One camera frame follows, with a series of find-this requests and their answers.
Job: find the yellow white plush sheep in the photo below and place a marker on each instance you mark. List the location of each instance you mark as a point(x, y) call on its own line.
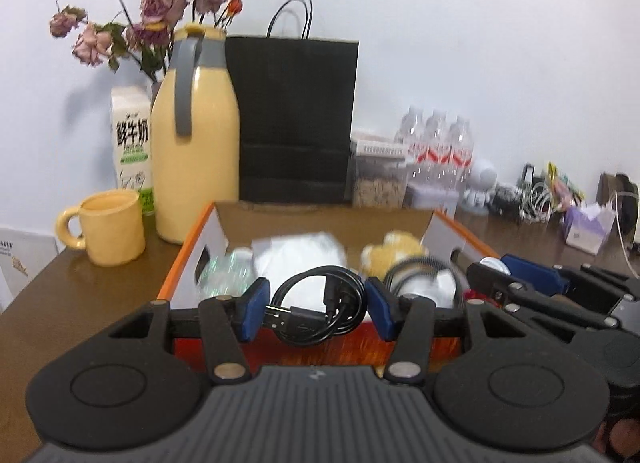
point(377, 259)

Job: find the white milk carton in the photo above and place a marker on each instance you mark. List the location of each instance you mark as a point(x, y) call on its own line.
point(131, 142)

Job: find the white tin box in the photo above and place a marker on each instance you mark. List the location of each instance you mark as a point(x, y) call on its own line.
point(425, 196)

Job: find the right water bottle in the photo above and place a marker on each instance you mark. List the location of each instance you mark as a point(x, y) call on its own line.
point(461, 152)

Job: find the purple tissue box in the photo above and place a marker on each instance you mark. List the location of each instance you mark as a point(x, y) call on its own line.
point(587, 227)

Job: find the middle water bottle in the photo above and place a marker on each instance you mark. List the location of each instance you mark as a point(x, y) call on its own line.
point(437, 146)

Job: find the clear snack container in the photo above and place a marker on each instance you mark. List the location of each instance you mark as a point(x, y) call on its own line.
point(379, 183)

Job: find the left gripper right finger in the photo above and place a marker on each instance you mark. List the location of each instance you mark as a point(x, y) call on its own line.
point(410, 324)

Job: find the dried pink rose bouquet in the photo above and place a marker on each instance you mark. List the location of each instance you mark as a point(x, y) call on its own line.
point(148, 41)

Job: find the white cloth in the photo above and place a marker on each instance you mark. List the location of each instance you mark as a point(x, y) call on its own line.
point(280, 258)

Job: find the colourful snack packets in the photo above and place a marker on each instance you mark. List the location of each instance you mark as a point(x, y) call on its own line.
point(564, 191)

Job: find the black paper shopping bag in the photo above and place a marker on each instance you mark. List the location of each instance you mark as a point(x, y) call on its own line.
point(295, 97)

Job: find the person's right hand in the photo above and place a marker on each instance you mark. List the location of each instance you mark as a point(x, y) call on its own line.
point(620, 442)

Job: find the white flat box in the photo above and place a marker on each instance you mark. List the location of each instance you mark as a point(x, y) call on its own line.
point(369, 145)

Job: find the white ribbed bottle cap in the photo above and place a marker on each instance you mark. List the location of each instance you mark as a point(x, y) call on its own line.
point(496, 264)

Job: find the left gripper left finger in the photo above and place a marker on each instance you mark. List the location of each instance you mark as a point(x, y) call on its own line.
point(224, 323)

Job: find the water bottle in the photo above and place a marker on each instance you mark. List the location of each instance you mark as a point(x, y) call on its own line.
point(437, 146)
point(461, 152)
point(410, 133)

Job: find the white wall panel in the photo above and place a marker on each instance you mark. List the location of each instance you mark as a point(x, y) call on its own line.
point(23, 255)

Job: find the yellow thermos jug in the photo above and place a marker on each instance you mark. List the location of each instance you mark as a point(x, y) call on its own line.
point(195, 133)

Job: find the yellow ceramic mug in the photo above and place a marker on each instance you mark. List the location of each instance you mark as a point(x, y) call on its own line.
point(108, 226)

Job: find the left water bottle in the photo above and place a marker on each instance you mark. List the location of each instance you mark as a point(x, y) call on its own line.
point(410, 133)

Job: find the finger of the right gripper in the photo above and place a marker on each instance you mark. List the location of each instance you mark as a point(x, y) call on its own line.
point(544, 280)
point(506, 289)

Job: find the white toy robot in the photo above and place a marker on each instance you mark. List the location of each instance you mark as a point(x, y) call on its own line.
point(481, 182)

